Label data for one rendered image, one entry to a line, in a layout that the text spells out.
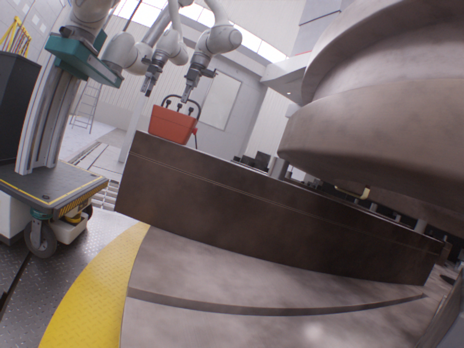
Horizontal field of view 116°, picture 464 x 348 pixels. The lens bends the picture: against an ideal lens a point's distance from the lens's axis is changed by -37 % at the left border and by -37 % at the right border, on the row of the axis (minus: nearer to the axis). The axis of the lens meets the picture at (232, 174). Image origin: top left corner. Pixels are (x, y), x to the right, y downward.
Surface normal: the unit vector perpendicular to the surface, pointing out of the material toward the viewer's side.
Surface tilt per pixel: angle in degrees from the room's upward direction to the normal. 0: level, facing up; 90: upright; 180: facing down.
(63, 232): 90
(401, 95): 90
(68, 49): 90
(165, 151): 90
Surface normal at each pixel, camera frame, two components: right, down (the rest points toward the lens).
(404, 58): -0.91, -0.31
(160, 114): 0.06, 0.23
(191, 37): 0.42, 0.22
